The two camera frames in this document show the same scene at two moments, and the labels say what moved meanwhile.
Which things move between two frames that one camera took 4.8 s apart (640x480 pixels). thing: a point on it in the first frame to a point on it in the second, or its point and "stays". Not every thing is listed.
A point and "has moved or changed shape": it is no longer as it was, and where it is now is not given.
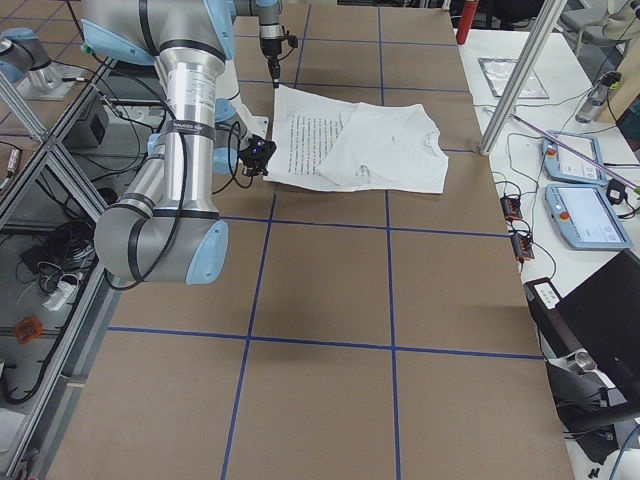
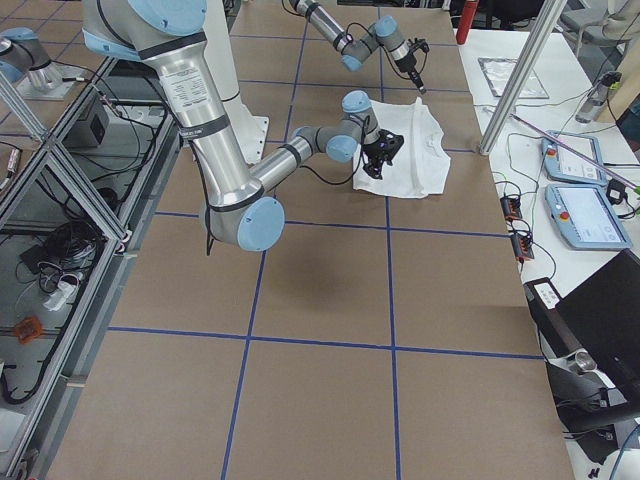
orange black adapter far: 511,206 stays
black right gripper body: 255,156 to 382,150
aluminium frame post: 522,75 stays
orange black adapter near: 522,247 stays
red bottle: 466,21 stays
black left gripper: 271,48 to 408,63
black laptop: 591,341 stays
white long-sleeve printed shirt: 323,141 has moved or changed shape
